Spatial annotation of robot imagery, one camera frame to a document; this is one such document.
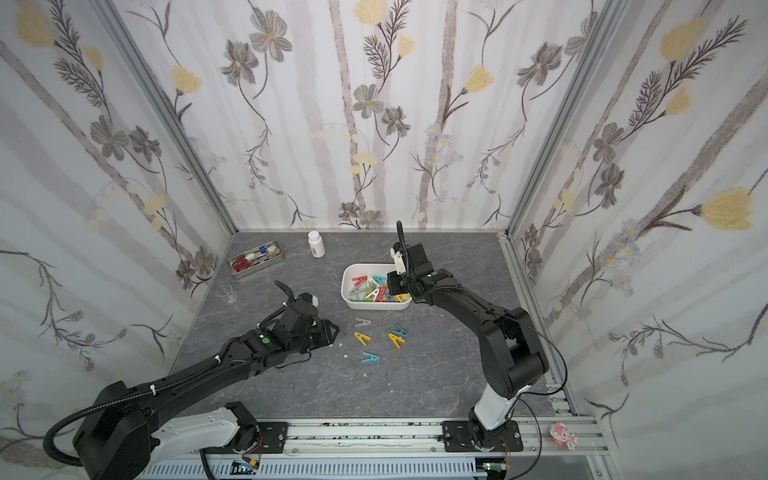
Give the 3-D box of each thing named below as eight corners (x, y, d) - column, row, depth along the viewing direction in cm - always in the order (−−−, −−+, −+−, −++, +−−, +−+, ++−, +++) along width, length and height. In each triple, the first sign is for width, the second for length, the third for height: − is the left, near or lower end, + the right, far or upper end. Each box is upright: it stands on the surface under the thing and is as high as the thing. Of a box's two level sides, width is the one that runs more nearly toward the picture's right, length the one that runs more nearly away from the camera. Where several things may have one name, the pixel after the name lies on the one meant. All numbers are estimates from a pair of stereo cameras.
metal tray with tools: (233, 280, 108) (230, 276, 106) (227, 263, 113) (224, 259, 111) (289, 256, 115) (287, 252, 113) (281, 241, 120) (279, 237, 119)
